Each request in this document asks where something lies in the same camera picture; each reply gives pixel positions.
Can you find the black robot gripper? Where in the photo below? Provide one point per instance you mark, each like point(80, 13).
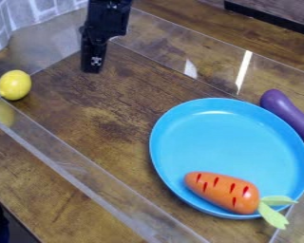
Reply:
point(106, 22)

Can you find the yellow toy lemon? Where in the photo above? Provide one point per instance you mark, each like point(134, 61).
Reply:
point(14, 85)

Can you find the blue plastic tray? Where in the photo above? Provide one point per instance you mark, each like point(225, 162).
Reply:
point(231, 138)

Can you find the white patterned curtain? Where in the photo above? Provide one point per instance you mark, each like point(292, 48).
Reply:
point(24, 13)

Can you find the purple toy eggplant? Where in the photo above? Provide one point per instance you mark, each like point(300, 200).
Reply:
point(276, 102)

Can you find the dark wooden furniture piece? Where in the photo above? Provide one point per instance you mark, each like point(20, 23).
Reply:
point(281, 13)

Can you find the orange toy carrot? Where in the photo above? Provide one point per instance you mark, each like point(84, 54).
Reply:
point(237, 196)

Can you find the clear acrylic left wall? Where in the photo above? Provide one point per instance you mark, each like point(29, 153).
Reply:
point(42, 44)

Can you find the clear acrylic wall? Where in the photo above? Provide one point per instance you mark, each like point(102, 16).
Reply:
point(150, 222)
point(229, 68)
point(42, 44)

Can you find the clear acrylic back wall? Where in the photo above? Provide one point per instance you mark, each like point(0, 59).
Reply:
point(229, 68)

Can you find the clear acrylic front wall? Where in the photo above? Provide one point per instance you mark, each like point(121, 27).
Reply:
point(150, 222)

